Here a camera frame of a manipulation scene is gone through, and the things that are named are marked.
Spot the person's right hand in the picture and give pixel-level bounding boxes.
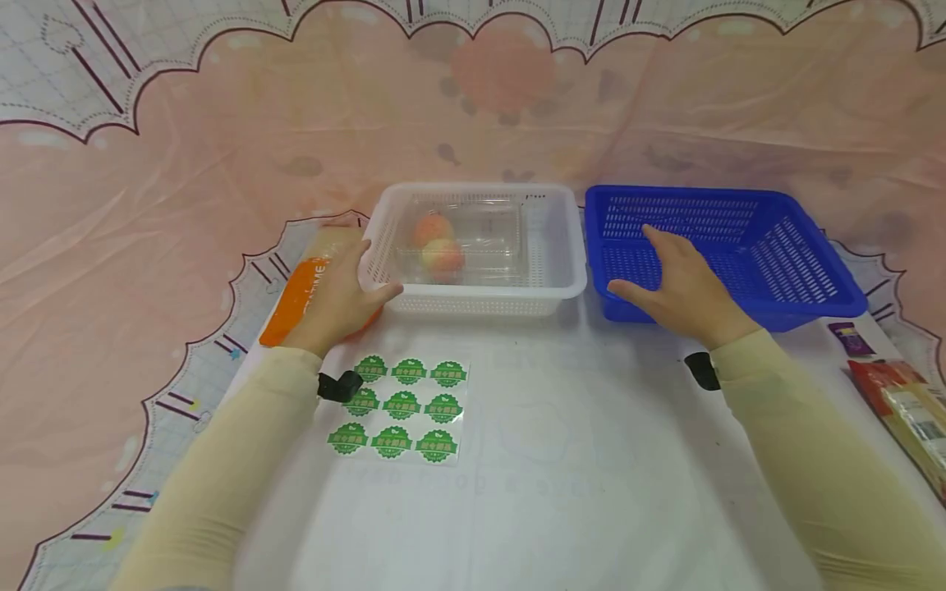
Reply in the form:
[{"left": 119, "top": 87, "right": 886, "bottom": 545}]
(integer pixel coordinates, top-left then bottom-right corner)
[{"left": 606, "top": 224, "right": 763, "bottom": 352}]

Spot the black wrist band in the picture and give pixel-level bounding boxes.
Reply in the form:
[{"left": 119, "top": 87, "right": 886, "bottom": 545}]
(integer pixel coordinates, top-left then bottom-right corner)
[
  {"left": 683, "top": 350, "right": 723, "bottom": 392},
  {"left": 317, "top": 370, "right": 364, "bottom": 404}
]

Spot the person's right forearm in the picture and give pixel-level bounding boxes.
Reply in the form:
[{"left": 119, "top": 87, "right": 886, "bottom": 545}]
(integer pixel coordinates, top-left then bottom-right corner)
[{"left": 709, "top": 327, "right": 946, "bottom": 591}]

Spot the person's left forearm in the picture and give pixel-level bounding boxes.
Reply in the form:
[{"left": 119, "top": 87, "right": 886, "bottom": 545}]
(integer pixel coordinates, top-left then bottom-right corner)
[{"left": 109, "top": 345, "right": 346, "bottom": 591}]

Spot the white plastic basket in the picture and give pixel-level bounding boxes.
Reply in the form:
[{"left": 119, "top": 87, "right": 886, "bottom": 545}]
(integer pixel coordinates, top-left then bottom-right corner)
[{"left": 360, "top": 181, "right": 590, "bottom": 319}]

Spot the person's left hand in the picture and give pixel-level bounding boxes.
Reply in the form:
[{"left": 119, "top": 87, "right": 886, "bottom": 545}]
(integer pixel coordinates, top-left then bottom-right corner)
[{"left": 284, "top": 228, "right": 405, "bottom": 360}]

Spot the red snack packet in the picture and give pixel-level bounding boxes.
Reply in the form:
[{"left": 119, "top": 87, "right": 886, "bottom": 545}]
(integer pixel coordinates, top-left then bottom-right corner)
[{"left": 847, "top": 358, "right": 946, "bottom": 503}]

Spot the blue plastic basket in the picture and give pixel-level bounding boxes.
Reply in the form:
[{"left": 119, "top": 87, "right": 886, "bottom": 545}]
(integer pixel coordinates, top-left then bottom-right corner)
[{"left": 583, "top": 184, "right": 870, "bottom": 334}]

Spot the clear plastic clamshell box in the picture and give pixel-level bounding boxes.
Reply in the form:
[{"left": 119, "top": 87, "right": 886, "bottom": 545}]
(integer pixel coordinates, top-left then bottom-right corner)
[{"left": 394, "top": 199, "right": 530, "bottom": 287}]

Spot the small purple packet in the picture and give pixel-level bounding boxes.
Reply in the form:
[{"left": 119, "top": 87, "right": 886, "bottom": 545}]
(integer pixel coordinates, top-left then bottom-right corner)
[{"left": 827, "top": 321, "right": 878, "bottom": 359}]

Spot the peach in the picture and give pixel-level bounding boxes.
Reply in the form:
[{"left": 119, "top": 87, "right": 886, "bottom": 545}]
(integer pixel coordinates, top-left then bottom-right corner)
[
  {"left": 421, "top": 238, "right": 466, "bottom": 284},
  {"left": 412, "top": 211, "right": 457, "bottom": 250}
]

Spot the sheet of green round stickers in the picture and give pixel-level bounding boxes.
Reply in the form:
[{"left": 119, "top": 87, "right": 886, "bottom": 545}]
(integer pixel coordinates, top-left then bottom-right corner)
[{"left": 325, "top": 353, "right": 471, "bottom": 467}]

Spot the orange roll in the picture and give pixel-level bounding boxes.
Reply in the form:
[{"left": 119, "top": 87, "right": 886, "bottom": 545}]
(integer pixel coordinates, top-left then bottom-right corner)
[{"left": 258, "top": 228, "right": 385, "bottom": 348}]

